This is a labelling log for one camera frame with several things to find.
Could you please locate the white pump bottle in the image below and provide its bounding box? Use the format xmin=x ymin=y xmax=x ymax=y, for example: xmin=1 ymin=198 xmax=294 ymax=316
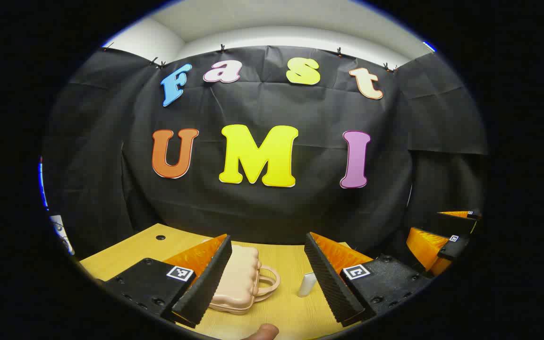
xmin=297 ymin=272 xmax=318 ymax=298

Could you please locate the black backdrop cloth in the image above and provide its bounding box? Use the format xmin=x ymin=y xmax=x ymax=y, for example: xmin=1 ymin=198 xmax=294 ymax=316
xmin=43 ymin=45 xmax=489 ymax=258

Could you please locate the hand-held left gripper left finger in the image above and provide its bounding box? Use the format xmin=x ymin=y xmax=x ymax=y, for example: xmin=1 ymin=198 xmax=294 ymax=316
xmin=93 ymin=234 xmax=233 ymax=330

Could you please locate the pink suitcase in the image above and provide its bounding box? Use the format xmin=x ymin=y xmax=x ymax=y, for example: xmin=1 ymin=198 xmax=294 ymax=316
xmin=208 ymin=244 xmax=281 ymax=315

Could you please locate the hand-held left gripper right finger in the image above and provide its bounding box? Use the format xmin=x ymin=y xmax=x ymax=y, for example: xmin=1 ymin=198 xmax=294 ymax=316
xmin=304 ymin=231 xmax=435 ymax=328

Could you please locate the white equipment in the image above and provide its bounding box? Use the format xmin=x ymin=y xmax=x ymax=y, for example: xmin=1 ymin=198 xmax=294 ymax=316
xmin=49 ymin=215 xmax=75 ymax=255

